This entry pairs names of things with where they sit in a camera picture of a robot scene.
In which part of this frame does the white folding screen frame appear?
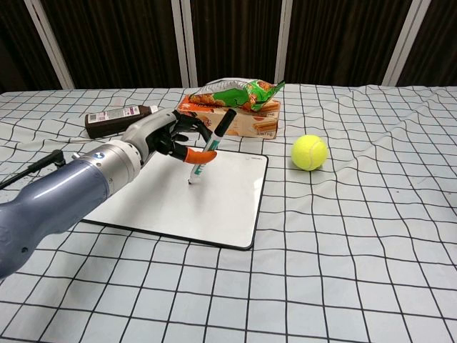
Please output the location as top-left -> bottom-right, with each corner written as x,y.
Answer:
21,0 -> 75,90
272,0 -> 299,86
381,0 -> 433,86
170,0 -> 199,88

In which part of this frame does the brown bottle white cap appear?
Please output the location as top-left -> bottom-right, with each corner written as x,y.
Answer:
84,104 -> 160,140

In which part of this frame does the white board black frame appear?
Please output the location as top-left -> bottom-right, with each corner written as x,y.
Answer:
81,146 -> 270,251

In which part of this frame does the black cable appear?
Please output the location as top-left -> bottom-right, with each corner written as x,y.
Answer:
0,149 -> 66,190

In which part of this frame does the yellow tennis ball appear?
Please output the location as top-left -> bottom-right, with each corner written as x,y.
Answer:
291,134 -> 329,172

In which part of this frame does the black-capped whiteboard marker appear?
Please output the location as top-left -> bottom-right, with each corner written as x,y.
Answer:
187,109 -> 237,185

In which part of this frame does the white checked tablecloth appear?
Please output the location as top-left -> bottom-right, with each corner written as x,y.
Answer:
0,84 -> 457,343

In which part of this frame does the orange biscuit box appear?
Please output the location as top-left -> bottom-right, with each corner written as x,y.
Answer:
177,96 -> 281,139

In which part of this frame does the green snack bag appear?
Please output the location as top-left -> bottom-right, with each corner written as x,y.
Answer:
188,78 -> 286,113

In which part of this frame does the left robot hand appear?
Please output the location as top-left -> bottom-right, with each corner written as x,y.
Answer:
120,108 -> 219,169

